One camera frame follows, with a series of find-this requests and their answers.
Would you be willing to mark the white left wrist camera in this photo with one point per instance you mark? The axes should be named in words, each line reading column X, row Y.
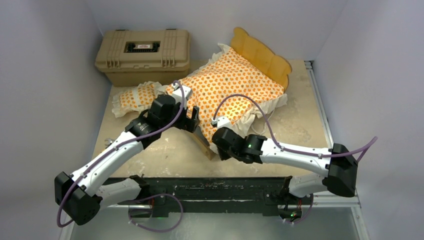
column 181, row 93

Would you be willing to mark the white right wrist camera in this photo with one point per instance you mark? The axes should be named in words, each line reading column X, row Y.
column 221, row 122

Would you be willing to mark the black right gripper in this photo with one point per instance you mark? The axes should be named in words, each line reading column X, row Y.
column 222, row 154

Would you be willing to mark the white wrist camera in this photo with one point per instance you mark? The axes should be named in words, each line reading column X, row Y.
column 221, row 122
column 181, row 93

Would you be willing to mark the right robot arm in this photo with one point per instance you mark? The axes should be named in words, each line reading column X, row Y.
column 332, row 169

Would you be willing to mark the wooden pet bed frame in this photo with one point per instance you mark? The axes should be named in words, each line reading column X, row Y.
column 263, row 58

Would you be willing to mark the small orange patterned pillow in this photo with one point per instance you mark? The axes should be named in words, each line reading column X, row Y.
column 137, row 98

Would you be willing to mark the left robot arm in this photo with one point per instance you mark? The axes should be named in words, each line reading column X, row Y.
column 83, row 193

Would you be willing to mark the tan plastic tool case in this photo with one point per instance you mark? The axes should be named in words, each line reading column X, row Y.
column 129, row 58

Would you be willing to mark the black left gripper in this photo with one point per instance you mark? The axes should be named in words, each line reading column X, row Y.
column 187, row 124

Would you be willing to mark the orange patterned white blanket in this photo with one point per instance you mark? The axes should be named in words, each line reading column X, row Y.
column 230, row 86

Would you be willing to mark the silver open-end wrench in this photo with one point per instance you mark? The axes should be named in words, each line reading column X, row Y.
column 108, row 142

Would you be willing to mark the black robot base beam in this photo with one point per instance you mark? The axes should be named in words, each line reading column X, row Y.
column 267, row 196

